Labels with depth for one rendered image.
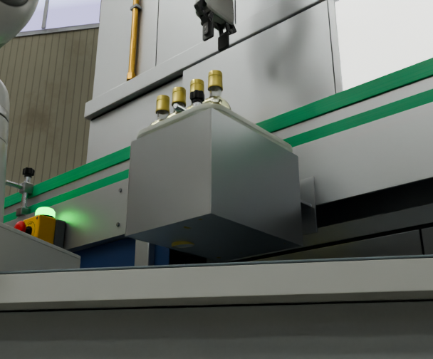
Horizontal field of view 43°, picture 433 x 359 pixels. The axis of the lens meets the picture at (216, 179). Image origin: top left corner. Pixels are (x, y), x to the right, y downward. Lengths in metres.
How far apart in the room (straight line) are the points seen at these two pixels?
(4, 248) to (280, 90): 0.84
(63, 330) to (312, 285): 0.28
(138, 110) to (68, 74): 3.64
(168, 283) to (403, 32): 0.83
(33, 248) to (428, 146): 0.59
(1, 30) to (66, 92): 4.40
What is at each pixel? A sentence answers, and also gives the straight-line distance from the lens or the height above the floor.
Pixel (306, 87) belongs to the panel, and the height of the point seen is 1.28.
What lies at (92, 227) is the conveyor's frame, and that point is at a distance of 1.22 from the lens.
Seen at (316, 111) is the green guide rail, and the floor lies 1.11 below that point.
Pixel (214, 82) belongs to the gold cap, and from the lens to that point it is 1.30.
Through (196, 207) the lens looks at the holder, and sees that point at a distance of 0.74.
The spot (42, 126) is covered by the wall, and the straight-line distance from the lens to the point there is 5.21.
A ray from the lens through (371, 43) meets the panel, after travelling 1.26.
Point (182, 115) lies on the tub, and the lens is 0.81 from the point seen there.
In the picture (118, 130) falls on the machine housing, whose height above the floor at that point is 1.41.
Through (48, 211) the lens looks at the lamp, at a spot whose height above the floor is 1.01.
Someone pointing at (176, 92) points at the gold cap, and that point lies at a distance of 1.37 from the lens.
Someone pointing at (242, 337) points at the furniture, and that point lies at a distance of 0.60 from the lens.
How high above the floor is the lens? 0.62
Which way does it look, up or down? 22 degrees up
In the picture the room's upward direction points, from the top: straight up
